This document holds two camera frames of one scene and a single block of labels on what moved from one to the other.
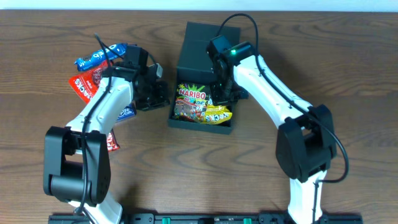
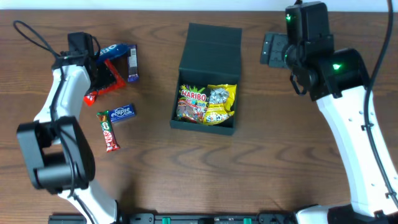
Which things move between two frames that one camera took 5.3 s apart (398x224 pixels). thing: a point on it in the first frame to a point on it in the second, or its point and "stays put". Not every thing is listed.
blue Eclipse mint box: [128, 111] stays put
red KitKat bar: [112, 142] stays put
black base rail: [211, 219] stays put
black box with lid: [195, 66] stays put
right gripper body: [222, 97] to [273, 50]
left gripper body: [152, 95] to [104, 77]
